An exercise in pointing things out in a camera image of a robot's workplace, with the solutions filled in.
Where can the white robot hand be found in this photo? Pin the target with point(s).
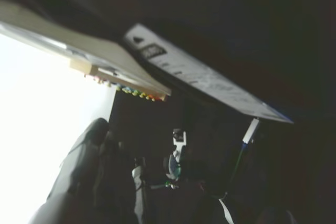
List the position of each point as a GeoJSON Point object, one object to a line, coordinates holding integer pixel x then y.
{"type": "Point", "coordinates": [86, 182]}

